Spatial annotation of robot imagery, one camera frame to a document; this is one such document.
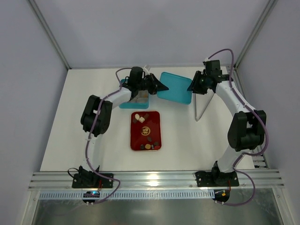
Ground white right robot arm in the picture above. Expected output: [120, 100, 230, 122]
[188, 60, 266, 187]

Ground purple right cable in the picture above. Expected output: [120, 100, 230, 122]
[207, 48, 269, 207]

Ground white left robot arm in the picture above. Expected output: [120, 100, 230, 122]
[72, 67, 169, 188]

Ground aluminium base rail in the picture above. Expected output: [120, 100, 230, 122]
[29, 169, 284, 190]

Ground aluminium frame post right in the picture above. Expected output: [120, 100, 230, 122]
[234, 0, 278, 69]

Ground teal tin box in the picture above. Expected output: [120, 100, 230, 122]
[119, 90, 149, 109]

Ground aluminium frame post left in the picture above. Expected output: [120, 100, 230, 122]
[27, 0, 71, 70]

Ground purple cable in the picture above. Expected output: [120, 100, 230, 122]
[84, 67, 133, 207]
[207, 48, 269, 207]

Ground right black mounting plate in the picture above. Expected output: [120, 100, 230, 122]
[195, 171, 240, 187]

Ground stainless steel tongs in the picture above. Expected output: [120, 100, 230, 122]
[193, 92, 214, 122]

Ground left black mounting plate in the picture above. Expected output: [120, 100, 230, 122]
[72, 173, 114, 188]

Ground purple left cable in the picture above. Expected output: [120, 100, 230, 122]
[84, 67, 133, 207]

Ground white slotted cable duct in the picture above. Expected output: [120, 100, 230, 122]
[38, 189, 215, 201]

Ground black mounting plate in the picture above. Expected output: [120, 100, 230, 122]
[195, 171, 240, 187]
[72, 173, 114, 188]

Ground aluminium frame post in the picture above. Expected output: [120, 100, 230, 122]
[234, 0, 278, 69]
[27, 0, 71, 70]

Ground red lacquer tray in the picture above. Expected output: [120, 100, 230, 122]
[130, 111, 162, 151]

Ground teal tin lid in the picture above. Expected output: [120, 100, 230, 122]
[157, 72, 192, 105]

